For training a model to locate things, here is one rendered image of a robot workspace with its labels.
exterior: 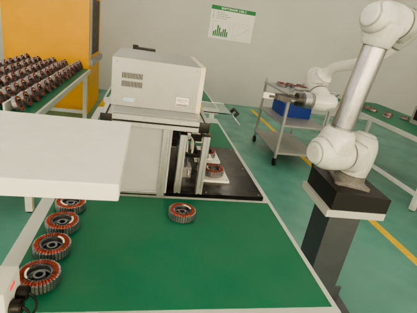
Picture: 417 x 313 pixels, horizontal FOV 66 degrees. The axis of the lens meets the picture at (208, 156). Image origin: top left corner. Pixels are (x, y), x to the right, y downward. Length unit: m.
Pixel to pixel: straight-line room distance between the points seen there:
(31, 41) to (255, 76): 4.28
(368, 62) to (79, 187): 1.29
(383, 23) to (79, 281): 1.42
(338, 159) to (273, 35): 5.81
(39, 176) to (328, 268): 1.71
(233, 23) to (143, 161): 5.79
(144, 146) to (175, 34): 5.55
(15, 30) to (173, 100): 4.02
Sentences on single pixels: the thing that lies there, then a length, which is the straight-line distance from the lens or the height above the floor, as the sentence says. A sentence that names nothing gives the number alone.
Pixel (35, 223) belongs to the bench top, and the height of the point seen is 0.75.
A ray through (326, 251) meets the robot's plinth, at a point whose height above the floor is 0.45.
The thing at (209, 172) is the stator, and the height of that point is 0.81.
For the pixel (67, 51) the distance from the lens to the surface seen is 5.12.
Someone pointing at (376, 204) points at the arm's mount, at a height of 0.80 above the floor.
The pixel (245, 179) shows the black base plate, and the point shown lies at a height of 0.77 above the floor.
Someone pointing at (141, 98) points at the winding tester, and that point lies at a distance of 1.45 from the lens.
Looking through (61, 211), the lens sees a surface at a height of 0.79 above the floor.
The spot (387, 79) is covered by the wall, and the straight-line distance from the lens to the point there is 8.73.
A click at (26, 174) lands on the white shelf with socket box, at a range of 0.63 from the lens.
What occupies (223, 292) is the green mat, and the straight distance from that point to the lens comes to 1.06.
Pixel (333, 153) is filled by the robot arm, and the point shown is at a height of 1.04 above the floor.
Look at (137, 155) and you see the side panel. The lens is 1.39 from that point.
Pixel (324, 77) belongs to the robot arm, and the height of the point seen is 1.32.
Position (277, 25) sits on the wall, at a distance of 7.27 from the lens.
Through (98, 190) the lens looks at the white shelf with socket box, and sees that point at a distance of 0.60.
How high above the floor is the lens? 1.48
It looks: 22 degrees down
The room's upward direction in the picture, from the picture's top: 9 degrees clockwise
